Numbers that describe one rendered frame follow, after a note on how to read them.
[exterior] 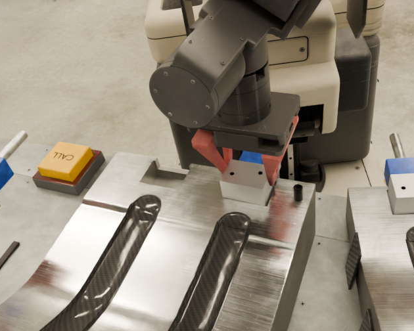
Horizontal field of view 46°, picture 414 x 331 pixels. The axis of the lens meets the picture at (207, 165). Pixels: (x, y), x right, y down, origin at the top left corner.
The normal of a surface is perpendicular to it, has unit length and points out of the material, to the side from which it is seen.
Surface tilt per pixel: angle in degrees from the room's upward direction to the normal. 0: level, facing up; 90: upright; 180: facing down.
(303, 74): 8
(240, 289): 3
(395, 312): 24
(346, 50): 0
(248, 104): 90
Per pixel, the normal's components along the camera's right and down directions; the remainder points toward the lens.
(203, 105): -0.45, 0.66
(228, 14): 0.33, -0.51
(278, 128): -0.14, -0.72
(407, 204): -0.08, 0.69
